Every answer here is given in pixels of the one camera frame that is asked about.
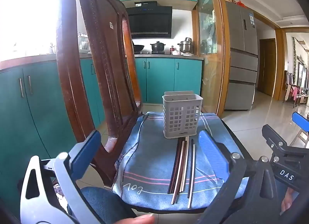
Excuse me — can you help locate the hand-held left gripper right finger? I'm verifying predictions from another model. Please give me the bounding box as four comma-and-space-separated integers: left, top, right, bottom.
198, 130, 288, 224

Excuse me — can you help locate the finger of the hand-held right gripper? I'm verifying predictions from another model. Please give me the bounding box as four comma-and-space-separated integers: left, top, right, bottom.
262, 124, 290, 152
292, 112, 309, 134

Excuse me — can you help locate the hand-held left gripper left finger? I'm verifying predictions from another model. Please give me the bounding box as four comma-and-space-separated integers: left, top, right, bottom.
19, 130, 102, 224

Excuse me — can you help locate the black chopstick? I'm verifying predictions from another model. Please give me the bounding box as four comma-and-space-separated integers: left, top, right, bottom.
188, 138, 194, 198

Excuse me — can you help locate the reddish brown chopstick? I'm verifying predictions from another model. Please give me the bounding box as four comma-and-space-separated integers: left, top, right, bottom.
174, 136, 189, 195

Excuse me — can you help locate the dark brown chopstick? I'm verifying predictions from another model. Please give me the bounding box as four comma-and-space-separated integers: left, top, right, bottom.
168, 139, 182, 193

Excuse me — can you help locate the grey plastic utensil basket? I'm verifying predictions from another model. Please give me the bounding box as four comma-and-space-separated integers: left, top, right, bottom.
162, 91, 203, 139

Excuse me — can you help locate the person's right hand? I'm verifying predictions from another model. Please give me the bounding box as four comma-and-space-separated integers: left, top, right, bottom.
281, 187, 294, 216

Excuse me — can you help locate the person's left hand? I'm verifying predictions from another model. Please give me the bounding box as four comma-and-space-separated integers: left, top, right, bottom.
115, 214, 155, 224

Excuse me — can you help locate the light wooden stool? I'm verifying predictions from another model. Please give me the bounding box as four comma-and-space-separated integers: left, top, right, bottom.
296, 130, 309, 148

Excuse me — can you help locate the wooden dining chair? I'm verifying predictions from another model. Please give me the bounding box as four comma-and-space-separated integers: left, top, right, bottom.
284, 71, 309, 108

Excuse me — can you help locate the person's leg in jeans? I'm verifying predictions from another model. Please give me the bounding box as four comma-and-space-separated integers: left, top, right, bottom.
68, 187, 137, 224

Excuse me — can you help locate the teal base cabinet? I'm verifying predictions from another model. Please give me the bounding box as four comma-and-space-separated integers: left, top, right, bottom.
0, 58, 107, 215
134, 57, 203, 105

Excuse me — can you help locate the brown wooden door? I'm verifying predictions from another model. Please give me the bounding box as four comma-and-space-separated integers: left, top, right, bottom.
257, 38, 277, 96

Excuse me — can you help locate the blue striped towel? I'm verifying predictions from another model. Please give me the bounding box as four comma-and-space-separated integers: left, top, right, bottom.
112, 111, 251, 211

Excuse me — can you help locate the green leaf garland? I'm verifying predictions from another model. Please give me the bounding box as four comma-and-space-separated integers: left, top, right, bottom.
292, 37, 298, 82

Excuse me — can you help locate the silver refrigerator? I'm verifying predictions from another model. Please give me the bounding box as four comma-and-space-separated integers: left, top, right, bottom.
224, 2, 259, 111

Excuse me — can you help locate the grey kitchen countertop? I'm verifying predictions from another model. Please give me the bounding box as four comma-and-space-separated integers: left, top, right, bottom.
0, 52, 204, 72

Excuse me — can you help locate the carved wooden chair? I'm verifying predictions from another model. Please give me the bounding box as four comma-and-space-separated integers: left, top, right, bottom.
56, 0, 145, 188

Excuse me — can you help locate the white dish rack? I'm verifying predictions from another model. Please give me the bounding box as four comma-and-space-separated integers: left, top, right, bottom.
78, 32, 91, 54

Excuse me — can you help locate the wood framed glass door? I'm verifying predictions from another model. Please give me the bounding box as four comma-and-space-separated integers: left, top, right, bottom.
192, 0, 226, 116

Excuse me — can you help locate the stainless steel pot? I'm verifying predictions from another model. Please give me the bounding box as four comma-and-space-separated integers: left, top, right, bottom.
177, 37, 194, 53

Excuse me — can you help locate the black clay pot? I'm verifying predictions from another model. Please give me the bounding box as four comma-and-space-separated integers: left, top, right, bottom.
150, 41, 167, 52

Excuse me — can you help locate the black range hood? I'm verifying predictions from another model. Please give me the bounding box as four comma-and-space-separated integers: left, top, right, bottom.
126, 1, 173, 39

